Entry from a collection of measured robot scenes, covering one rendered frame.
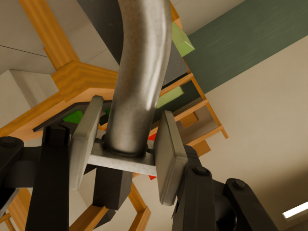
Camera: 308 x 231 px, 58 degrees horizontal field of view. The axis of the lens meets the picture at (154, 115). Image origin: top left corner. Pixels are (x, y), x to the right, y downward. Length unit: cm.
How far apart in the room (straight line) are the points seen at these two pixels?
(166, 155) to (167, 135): 1
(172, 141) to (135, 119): 3
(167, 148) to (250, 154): 615
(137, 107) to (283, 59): 619
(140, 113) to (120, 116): 1
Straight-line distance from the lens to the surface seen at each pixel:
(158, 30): 17
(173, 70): 22
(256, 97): 618
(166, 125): 18
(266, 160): 639
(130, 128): 18
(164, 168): 16
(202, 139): 550
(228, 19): 628
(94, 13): 22
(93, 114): 16
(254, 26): 632
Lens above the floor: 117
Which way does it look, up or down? 1 degrees down
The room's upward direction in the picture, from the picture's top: 150 degrees clockwise
